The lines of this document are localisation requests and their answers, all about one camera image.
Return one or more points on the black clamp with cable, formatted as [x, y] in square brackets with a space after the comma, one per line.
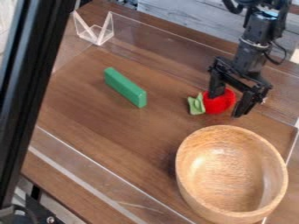
[27, 211]

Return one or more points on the green rectangular block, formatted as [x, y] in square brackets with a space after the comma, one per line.
[125, 87]

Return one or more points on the wooden bowl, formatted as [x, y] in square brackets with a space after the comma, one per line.
[231, 175]

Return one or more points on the clear acrylic corner bracket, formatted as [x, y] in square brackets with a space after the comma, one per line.
[95, 34]

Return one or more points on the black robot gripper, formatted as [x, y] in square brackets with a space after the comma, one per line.
[254, 86]

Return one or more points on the red plush strawberry toy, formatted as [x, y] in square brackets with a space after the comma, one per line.
[204, 105]

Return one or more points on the black aluminium frame post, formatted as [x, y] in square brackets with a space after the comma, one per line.
[29, 54]

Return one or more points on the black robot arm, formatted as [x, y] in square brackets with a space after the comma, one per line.
[264, 25]

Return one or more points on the clear acrylic table barrier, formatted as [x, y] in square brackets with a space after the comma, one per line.
[101, 155]

